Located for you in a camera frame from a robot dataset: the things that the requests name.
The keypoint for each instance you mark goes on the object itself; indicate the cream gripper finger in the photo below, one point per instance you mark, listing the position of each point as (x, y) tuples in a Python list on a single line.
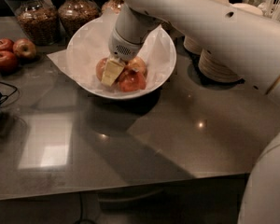
[(113, 68)]

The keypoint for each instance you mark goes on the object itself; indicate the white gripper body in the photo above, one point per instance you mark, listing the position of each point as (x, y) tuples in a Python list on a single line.
[(125, 47)]

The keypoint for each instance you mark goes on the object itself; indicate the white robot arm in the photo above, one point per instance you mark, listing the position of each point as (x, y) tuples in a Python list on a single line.
[(248, 44)]

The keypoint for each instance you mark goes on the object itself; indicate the left apple in bowl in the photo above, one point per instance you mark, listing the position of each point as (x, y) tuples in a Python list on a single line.
[(100, 67)]

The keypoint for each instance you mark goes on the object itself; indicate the apple in bowl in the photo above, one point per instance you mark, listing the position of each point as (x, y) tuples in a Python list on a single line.
[(137, 64), (100, 67), (131, 80)]

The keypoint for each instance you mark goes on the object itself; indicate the front apple in bowl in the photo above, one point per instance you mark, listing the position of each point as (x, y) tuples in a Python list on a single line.
[(131, 80)]

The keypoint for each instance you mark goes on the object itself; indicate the back right apple in bowl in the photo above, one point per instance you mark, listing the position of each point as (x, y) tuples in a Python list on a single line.
[(137, 64)]

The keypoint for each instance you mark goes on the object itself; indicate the white bowl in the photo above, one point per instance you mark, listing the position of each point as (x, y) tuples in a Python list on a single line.
[(84, 66)]

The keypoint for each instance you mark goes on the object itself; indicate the red apple back right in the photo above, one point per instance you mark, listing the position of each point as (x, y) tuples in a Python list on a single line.
[(24, 49)]

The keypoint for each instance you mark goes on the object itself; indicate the red apple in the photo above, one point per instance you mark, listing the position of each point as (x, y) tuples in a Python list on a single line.
[(8, 62), (24, 49), (6, 44)]

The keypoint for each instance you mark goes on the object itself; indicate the red apple front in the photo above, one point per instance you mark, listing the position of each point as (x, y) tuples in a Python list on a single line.
[(8, 62)]

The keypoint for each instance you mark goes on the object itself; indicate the red apple back left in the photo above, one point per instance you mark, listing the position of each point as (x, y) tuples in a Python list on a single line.
[(6, 44)]

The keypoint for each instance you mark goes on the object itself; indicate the glass jar with cereal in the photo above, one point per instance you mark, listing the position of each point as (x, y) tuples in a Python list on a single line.
[(74, 14), (114, 5), (39, 20)]

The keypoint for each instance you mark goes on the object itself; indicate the white paper liner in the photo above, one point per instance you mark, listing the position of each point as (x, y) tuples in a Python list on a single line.
[(90, 44)]

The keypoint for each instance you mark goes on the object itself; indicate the back stack of paper bowls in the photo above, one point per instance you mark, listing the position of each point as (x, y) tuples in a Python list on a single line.
[(191, 45)]

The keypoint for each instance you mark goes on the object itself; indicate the glass jar with cereal leftmost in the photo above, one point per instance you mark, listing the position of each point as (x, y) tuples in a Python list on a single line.
[(39, 20)]

